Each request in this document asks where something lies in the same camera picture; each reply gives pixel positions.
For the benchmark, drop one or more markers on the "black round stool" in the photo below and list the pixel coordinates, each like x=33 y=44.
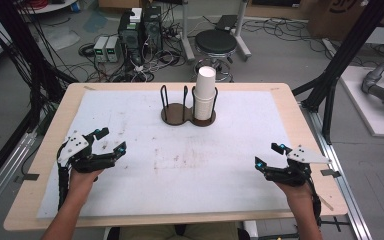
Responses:
x=215 y=41

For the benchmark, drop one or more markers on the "person's khaki pants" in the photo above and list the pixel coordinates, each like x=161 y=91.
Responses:
x=180 y=232

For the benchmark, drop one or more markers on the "person's right hand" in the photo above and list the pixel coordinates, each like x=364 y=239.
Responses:
x=293 y=190

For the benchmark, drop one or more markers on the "stack of nested white cups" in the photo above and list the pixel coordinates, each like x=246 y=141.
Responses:
x=204 y=105

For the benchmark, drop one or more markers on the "dark double cup holder rack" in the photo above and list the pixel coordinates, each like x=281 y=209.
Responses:
x=175 y=116

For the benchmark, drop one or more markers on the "white table mat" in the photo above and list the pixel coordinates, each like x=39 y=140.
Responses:
x=180 y=173

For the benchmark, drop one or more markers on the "white stand leg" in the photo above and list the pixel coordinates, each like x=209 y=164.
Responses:
x=186 y=33
x=241 y=33

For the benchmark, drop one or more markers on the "black frame post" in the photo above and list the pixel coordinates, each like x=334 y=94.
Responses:
x=343 y=56
x=23 y=50

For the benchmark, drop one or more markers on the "black tape strip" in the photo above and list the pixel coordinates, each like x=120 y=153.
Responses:
x=26 y=177
x=330 y=173

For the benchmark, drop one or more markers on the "person's left hand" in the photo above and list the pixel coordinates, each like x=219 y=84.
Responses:
x=85 y=178

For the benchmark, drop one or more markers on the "white platform board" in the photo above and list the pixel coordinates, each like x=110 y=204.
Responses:
x=370 y=106

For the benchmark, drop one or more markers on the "grey power supply unit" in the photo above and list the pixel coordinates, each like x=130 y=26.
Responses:
x=100 y=49
x=112 y=48

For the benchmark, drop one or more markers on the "black computer tower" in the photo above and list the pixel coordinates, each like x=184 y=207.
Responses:
x=130 y=36
x=152 y=28

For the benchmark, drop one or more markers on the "cardboard box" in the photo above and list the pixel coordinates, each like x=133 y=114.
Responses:
x=340 y=18

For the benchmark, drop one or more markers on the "white box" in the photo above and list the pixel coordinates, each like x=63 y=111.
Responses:
x=136 y=15

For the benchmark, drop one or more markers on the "aluminium rail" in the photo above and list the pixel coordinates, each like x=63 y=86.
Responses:
x=3 y=173
x=340 y=173

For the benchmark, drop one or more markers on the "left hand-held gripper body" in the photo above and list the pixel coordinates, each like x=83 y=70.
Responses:
x=76 y=146

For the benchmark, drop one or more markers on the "tan tape strip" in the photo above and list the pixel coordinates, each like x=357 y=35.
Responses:
x=326 y=203
x=89 y=88

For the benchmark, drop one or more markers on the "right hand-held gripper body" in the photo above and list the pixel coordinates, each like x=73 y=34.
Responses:
x=296 y=173

